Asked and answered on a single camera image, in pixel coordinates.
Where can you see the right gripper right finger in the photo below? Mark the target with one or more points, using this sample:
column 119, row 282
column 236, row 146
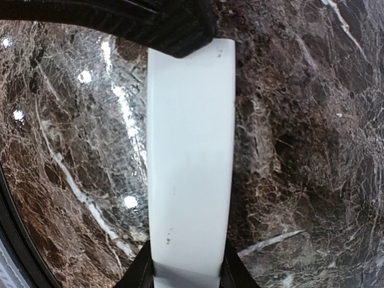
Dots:
column 233, row 273

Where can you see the grey slotted cable duct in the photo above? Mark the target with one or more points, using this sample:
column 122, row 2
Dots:
column 10, row 276

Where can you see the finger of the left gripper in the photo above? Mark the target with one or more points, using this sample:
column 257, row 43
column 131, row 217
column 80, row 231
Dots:
column 176, row 28

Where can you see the white remote control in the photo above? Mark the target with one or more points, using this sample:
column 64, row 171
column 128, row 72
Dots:
column 190, row 141

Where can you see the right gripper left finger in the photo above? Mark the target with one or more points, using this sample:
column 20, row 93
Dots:
column 140, row 273

